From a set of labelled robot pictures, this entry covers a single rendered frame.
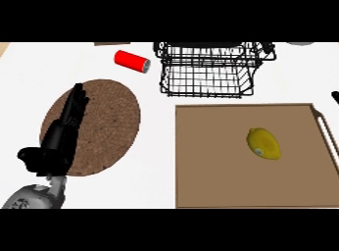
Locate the yellow lemon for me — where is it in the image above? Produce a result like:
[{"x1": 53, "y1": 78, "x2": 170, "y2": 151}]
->
[{"x1": 244, "y1": 126, "x2": 282, "y2": 161}]

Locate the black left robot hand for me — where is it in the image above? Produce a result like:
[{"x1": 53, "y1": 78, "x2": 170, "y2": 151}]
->
[{"x1": 16, "y1": 82, "x2": 91, "y2": 178}]

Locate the brown flat object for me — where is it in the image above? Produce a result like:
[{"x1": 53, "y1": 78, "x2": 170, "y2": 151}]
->
[{"x1": 93, "y1": 41, "x2": 131, "y2": 47}]

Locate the red can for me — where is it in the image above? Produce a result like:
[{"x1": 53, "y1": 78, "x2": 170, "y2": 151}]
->
[{"x1": 112, "y1": 49, "x2": 152, "y2": 75}]

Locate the grey round object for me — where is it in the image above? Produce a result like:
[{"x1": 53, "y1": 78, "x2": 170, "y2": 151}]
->
[{"x1": 285, "y1": 41, "x2": 316, "y2": 47}]

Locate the black wire tiered basket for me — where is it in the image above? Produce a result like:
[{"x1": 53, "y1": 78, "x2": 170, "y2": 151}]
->
[{"x1": 152, "y1": 41, "x2": 278, "y2": 99}]

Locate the brown oval placemat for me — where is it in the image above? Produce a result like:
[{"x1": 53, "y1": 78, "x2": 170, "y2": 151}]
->
[{"x1": 38, "y1": 78, "x2": 142, "y2": 177}]

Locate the brown wooden tray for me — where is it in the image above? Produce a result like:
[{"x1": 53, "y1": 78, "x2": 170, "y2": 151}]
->
[{"x1": 173, "y1": 102, "x2": 339, "y2": 210}]

